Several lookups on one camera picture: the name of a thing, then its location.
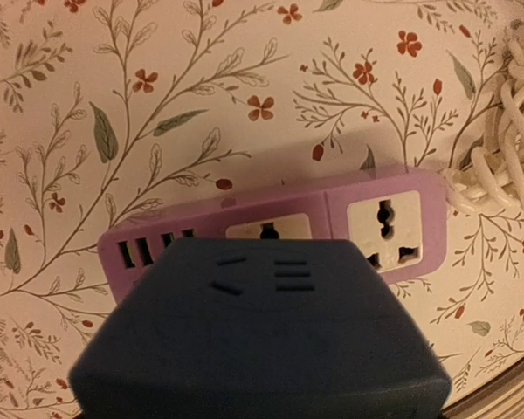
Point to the floral patterned table mat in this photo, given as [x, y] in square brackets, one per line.
[114, 109]

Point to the purple power strip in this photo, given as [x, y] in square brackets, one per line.
[396, 217]

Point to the dark blue cube socket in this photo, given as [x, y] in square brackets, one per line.
[237, 328]

